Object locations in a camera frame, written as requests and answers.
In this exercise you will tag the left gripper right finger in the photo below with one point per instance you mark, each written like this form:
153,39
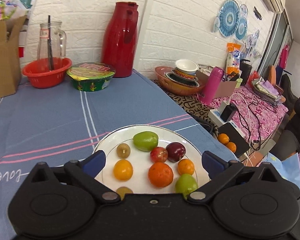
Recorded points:
254,202

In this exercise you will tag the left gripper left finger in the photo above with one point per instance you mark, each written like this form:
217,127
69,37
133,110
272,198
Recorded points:
55,202

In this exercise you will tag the brown longan fruit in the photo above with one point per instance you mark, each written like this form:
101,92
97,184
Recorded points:
123,151
122,191

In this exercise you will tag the small green apple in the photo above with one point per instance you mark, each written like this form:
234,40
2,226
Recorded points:
185,185

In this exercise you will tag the dark red plum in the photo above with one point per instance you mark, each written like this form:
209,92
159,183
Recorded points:
176,151

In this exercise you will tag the orange tangerine with stem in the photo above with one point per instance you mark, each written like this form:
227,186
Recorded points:
160,175

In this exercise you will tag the small red apple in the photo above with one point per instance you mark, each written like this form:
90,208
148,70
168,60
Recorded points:
159,155

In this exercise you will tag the yellow kumquat left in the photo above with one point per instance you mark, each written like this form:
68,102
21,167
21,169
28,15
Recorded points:
123,170

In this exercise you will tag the yellow kumquat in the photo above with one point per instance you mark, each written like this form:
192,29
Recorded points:
123,170
186,166

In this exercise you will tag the orange on side table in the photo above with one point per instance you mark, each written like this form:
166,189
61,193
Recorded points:
223,138

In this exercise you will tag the yellow kumquat right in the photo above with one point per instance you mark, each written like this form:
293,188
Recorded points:
186,166

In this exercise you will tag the blue striped tablecloth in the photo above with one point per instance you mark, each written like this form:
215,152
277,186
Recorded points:
60,124

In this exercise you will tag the pink patterned cloth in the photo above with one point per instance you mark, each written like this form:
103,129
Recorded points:
256,118

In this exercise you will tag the black power adapter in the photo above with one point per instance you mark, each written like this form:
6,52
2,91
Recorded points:
228,112

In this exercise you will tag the white oval plate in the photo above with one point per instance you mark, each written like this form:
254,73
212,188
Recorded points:
140,161

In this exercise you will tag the brown patterned cloth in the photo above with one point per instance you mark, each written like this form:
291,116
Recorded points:
194,108

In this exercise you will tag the green instant noodle bowl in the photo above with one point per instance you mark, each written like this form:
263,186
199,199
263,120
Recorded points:
90,76

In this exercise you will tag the red plastic basket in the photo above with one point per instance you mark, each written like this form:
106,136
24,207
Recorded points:
47,78

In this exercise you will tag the pink thermos bottle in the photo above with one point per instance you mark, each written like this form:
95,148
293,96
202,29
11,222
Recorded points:
211,85

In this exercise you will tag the black pump bottle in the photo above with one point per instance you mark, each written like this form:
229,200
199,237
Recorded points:
245,69

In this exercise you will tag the brown cardboard box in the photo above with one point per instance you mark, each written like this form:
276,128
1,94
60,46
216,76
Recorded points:
10,73

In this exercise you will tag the orange brown bowl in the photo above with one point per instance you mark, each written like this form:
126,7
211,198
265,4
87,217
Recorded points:
177,85

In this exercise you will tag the black stirring stick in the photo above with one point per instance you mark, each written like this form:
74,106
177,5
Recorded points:
49,45

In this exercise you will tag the orange snack package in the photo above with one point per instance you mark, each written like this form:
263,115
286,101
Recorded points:
233,58

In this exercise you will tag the glass pitcher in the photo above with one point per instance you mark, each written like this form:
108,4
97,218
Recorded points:
52,46

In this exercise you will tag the red thermos jug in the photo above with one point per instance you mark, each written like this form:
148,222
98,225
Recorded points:
120,39

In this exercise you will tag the blue paper fan decoration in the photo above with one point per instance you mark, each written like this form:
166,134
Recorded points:
232,19

